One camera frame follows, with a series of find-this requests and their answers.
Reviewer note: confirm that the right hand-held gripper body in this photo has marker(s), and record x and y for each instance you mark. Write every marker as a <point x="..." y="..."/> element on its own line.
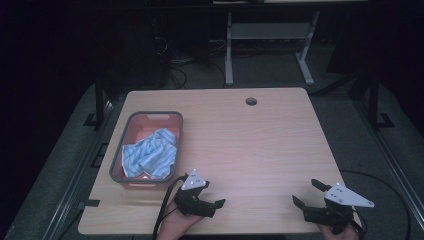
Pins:
<point x="333" y="213"/>

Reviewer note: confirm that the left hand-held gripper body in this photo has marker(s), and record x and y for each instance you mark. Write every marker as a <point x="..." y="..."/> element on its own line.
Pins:
<point x="190" y="201"/>

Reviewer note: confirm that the blue striped cloth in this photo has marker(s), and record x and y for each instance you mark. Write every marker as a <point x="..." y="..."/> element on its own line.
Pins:
<point x="151" y="156"/>

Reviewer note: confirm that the pink basket with grey rim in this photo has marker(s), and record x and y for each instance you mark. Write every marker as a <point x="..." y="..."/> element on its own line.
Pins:
<point x="140" y="128"/>

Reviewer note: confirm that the person's right hand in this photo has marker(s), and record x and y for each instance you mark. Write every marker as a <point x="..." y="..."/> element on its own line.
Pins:
<point x="338" y="232"/>

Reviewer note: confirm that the person's left hand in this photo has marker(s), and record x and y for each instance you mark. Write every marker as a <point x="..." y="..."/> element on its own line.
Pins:
<point x="176" y="221"/>

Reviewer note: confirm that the grey metal stand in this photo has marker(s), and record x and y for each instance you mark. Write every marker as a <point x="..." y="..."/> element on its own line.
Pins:
<point x="266" y="31"/>

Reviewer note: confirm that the aluminium floor rail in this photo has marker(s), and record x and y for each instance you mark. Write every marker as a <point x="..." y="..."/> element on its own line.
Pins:
<point x="78" y="173"/>
<point x="393" y="163"/>

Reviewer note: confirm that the black frame post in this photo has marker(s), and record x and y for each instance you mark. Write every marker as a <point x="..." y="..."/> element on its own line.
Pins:
<point x="374" y="100"/>
<point x="99" y="100"/>

